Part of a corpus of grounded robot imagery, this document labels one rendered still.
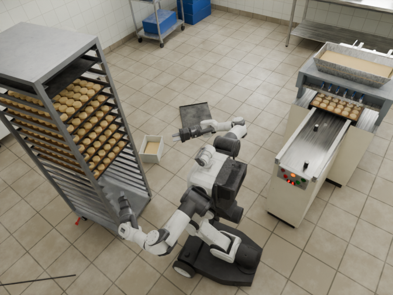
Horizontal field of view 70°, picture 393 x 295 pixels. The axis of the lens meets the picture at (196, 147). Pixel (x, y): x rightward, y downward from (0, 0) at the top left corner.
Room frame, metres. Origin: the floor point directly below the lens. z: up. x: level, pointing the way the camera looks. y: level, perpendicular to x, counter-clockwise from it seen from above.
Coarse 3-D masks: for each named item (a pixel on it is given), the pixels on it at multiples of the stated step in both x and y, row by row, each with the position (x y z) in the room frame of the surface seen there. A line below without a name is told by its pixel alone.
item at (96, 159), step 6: (114, 138) 1.55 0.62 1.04; (108, 144) 1.47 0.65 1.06; (114, 144) 1.49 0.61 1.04; (42, 150) 1.50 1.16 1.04; (102, 150) 1.42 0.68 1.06; (108, 150) 1.43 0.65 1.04; (54, 156) 1.43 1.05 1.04; (60, 156) 1.41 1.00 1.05; (96, 156) 1.36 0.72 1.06; (102, 156) 1.38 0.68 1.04; (72, 162) 1.35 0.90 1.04; (90, 162) 1.31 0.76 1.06; (96, 162) 1.33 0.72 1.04; (90, 168) 1.27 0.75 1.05
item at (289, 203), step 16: (304, 128) 1.64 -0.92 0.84; (320, 128) 1.62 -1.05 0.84; (336, 128) 1.60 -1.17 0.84; (304, 144) 1.46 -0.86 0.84; (320, 144) 1.45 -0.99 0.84; (288, 160) 1.32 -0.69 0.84; (304, 160) 1.30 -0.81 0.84; (320, 160) 1.29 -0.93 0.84; (272, 176) 1.33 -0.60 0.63; (320, 176) 1.16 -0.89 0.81; (272, 192) 1.31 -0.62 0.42; (288, 192) 1.22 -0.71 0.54; (304, 192) 1.15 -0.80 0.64; (272, 208) 1.29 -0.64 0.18; (288, 208) 1.20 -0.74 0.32; (304, 208) 1.12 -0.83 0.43; (288, 224) 1.19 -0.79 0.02
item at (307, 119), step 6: (360, 48) 2.70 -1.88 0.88; (312, 108) 1.81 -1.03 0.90; (312, 114) 1.76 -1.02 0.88; (306, 120) 1.67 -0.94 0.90; (300, 126) 1.61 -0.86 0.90; (294, 132) 1.55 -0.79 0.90; (300, 132) 1.58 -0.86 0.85; (294, 138) 1.49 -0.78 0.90; (288, 144) 1.43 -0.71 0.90; (282, 150) 1.37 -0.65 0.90; (276, 156) 1.32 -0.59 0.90; (282, 156) 1.35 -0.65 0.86; (276, 162) 1.30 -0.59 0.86
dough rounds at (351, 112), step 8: (320, 96) 1.93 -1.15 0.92; (312, 104) 1.86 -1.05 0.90; (320, 104) 1.82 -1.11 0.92; (328, 104) 1.84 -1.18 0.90; (336, 104) 1.82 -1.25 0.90; (344, 104) 1.79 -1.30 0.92; (352, 104) 1.78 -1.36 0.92; (336, 112) 1.71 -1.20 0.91; (344, 112) 1.69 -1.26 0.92; (352, 112) 1.69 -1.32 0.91; (360, 112) 1.69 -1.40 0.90
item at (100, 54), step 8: (96, 40) 1.59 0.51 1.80; (104, 56) 1.60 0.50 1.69; (104, 64) 1.58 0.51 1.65; (112, 80) 1.60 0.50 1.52; (112, 88) 1.58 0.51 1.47; (120, 104) 1.60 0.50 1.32; (120, 112) 1.58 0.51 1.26; (120, 120) 1.59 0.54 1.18; (128, 128) 1.60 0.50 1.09; (128, 136) 1.58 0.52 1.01; (136, 152) 1.59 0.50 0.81; (136, 160) 1.59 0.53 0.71; (144, 176) 1.59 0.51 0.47; (144, 184) 1.59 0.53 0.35
